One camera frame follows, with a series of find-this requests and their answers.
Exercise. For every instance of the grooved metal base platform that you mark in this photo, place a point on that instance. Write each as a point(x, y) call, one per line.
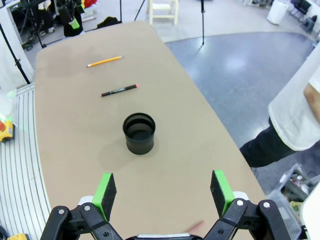
point(22, 175)

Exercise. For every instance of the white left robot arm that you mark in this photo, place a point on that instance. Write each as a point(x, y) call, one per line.
point(17, 30)

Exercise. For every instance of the yellow emergency stop box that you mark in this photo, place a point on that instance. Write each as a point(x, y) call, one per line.
point(6, 132)

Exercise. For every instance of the black equipment rack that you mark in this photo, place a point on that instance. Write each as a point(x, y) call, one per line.
point(37, 15)

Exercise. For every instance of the black marker red caps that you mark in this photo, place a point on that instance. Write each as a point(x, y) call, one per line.
point(120, 90)

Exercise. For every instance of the white table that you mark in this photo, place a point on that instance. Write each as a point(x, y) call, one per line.
point(312, 215)

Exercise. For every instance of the yellow control box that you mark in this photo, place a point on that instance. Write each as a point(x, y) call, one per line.
point(18, 237)

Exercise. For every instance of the cream wooden chair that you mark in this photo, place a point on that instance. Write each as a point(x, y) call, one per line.
point(163, 12)

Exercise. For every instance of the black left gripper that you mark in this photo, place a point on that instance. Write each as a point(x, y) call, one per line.
point(65, 11)

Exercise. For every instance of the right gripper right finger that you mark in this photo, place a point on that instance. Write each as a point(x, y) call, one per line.
point(221, 195)

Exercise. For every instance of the white air purifier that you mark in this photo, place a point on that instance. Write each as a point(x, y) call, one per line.
point(276, 12)

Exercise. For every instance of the clear plastic storage bin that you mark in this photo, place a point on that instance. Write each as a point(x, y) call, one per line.
point(282, 205)

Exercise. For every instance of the black bag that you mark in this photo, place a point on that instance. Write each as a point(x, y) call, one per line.
point(107, 23)

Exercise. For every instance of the black mesh pen holder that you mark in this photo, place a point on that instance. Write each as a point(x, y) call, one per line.
point(140, 146)

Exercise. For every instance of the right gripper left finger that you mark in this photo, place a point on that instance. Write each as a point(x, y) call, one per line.
point(105, 197)

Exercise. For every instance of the yellow pencil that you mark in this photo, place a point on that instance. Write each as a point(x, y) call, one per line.
point(105, 61)

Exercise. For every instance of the person in white T-shirt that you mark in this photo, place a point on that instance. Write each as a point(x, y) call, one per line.
point(287, 120)

